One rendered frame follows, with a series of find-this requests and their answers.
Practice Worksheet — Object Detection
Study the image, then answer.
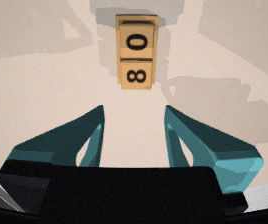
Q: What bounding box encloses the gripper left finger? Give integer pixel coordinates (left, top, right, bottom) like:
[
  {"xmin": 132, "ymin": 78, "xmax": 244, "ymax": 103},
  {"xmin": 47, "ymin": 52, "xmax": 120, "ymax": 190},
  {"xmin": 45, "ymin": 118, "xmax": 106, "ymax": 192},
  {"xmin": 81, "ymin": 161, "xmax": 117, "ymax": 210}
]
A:
[{"xmin": 5, "ymin": 105, "xmax": 105, "ymax": 167}]

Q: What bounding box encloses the tan wooden cube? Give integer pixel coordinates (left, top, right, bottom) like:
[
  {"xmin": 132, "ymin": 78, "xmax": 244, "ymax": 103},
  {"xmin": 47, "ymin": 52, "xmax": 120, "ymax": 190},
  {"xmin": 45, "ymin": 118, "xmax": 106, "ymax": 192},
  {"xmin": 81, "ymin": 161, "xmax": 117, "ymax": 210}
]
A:
[
  {"xmin": 120, "ymin": 58, "xmax": 153, "ymax": 90},
  {"xmin": 119, "ymin": 21, "xmax": 155, "ymax": 58}
]

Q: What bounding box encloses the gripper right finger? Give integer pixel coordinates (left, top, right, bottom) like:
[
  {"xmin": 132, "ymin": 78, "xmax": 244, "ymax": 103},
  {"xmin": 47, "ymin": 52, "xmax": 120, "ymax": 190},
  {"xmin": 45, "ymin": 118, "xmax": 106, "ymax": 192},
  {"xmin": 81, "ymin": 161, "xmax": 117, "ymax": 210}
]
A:
[{"xmin": 164, "ymin": 105, "xmax": 264, "ymax": 195}]

